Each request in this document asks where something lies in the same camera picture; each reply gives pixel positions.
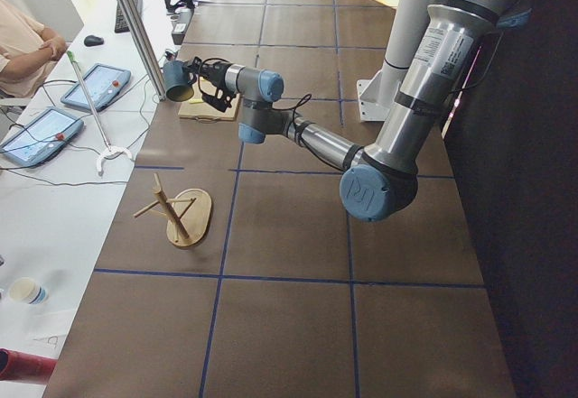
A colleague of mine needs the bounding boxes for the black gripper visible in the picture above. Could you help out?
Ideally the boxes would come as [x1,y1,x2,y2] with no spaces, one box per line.
[182,57,228,90]

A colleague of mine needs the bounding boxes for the blue ceramic mug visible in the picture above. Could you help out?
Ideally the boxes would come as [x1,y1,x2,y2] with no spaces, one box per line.
[163,60,194,102]

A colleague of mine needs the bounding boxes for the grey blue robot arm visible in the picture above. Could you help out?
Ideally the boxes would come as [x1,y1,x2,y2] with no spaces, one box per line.
[179,0,531,221]

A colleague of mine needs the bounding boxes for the wooden mug rack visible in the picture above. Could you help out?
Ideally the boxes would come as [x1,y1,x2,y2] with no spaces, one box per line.
[134,172,212,248]

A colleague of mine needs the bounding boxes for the paper cup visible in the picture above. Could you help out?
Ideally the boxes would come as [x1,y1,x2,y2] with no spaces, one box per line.
[8,277,48,305]

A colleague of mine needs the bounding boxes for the bamboo cutting board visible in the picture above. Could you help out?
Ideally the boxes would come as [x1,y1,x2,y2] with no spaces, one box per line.
[178,79,240,121]

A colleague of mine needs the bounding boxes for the black keyboard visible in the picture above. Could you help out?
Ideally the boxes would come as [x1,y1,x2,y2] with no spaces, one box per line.
[113,0,144,34]

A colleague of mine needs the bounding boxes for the far teach pendant tablet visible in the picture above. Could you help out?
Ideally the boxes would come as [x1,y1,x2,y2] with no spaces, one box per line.
[61,63,132,112]

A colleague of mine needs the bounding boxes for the teach pendant tablet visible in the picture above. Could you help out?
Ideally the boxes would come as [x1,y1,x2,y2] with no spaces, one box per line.
[1,106,84,168]
[61,63,132,112]

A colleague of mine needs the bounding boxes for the black computer mouse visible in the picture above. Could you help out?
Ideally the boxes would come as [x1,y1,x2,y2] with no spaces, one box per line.
[83,34,104,47]

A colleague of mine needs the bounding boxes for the white reacher stick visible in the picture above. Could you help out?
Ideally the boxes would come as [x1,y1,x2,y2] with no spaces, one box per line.
[67,51,133,176]

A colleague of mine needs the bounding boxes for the near teach pendant tablet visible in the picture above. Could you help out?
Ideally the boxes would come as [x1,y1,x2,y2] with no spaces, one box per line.
[1,106,84,168]

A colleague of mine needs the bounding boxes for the seated person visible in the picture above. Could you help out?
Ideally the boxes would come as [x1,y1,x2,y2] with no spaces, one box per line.
[1,0,68,98]

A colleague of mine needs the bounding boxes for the red cylinder object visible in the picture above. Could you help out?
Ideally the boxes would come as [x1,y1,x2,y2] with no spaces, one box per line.
[1,348,57,384]

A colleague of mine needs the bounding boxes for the aluminium frame post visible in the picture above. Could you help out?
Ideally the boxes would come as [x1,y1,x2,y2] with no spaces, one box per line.
[117,0,166,101]

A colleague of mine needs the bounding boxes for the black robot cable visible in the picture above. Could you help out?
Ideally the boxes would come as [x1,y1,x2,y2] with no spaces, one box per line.
[270,93,344,169]

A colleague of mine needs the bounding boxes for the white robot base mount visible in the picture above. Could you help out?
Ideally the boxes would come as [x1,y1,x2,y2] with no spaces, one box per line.
[357,69,405,122]

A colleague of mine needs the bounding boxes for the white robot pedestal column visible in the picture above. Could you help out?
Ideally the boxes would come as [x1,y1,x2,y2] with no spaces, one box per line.
[383,0,442,72]

